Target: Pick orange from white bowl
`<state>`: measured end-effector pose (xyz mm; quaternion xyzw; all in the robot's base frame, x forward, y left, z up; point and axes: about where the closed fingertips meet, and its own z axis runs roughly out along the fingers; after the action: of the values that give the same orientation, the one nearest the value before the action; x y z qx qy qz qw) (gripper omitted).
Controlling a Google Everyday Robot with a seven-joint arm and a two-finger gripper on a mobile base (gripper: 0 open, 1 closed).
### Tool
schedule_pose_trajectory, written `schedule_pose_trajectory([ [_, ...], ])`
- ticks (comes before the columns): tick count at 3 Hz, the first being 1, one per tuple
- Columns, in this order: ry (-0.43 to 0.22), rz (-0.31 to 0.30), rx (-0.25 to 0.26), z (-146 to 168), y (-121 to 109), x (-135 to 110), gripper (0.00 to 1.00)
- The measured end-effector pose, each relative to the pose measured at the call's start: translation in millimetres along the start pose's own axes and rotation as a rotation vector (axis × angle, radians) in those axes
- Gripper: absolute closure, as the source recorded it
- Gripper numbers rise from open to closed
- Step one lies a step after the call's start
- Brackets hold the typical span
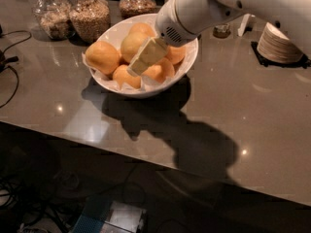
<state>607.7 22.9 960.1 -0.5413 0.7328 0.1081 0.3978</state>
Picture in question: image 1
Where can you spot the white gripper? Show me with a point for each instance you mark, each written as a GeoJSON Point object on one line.
{"type": "Point", "coordinates": [172, 25]}

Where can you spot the yellowish orange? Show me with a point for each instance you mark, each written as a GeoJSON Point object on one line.
{"type": "Point", "coordinates": [131, 44]}

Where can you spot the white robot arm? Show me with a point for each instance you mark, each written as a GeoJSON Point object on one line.
{"type": "Point", "coordinates": [292, 17]}

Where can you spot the white ceramic bowl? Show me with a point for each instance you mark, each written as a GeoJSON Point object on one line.
{"type": "Point", "coordinates": [113, 33]}

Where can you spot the orange at front right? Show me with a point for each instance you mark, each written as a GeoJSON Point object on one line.
{"type": "Point", "coordinates": [160, 71]}

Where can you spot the orange at right back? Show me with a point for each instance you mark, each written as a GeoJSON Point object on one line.
{"type": "Point", "coordinates": [176, 55]}

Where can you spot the orange at front left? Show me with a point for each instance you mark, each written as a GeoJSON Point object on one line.
{"type": "Point", "coordinates": [121, 76]}

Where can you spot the glass jar with brown cereal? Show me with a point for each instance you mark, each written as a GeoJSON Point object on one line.
{"type": "Point", "coordinates": [133, 8]}

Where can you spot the glass jar with grains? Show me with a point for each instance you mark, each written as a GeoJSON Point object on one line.
{"type": "Point", "coordinates": [90, 18]}

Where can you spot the white stand in background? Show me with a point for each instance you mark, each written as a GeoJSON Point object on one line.
{"type": "Point", "coordinates": [247, 22]}

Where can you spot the glass jar with oats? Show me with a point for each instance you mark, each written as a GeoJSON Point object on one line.
{"type": "Point", "coordinates": [53, 18]}

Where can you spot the stack of white plates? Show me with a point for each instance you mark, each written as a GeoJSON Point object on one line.
{"type": "Point", "coordinates": [277, 47]}

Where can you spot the black mat under plates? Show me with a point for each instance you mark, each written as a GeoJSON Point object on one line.
{"type": "Point", "coordinates": [304, 62]}

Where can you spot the metal box on floor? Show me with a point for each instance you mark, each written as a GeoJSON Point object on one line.
{"type": "Point", "coordinates": [110, 217]}

